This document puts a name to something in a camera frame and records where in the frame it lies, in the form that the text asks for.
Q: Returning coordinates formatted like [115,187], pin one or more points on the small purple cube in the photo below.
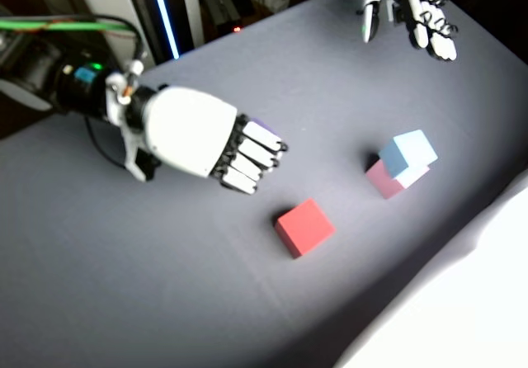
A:
[264,126]

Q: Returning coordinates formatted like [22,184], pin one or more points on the small blue cube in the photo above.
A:
[406,151]

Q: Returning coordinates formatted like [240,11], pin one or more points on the red cube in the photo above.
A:
[305,227]

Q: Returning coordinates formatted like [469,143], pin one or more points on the pink cube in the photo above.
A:
[381,180]

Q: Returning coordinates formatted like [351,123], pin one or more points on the blue light strip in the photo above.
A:
[165,17]

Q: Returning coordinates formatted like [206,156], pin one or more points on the grey table cloth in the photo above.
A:
[165,269]

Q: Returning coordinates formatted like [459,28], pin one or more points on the white pillar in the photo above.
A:
[111,1]

